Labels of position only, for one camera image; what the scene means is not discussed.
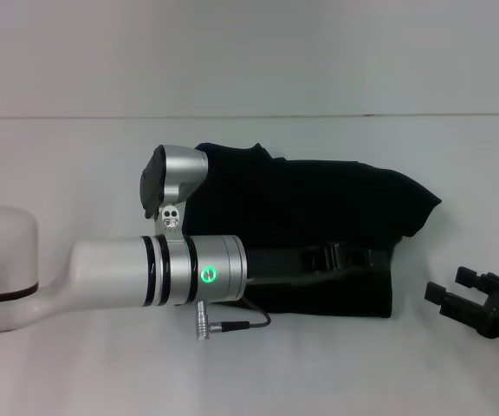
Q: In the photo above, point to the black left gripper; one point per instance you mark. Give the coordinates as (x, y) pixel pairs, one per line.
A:
(275, 264)

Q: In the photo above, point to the black shirt with FREE print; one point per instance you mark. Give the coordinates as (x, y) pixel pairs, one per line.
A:
(319, 203)

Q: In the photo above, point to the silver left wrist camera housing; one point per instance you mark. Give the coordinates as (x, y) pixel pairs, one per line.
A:
(176, 177)

